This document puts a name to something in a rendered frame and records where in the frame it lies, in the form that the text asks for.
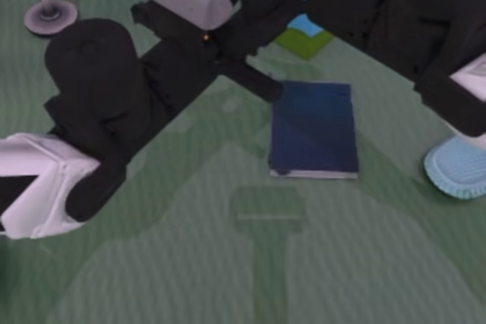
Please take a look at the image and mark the dark blue notebook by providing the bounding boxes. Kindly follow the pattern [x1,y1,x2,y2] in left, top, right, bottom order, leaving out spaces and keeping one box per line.
[267,80,360,181]

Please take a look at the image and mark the blue and green box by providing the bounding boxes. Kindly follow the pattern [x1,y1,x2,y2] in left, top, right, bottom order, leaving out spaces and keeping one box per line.
[267,0,336,61]

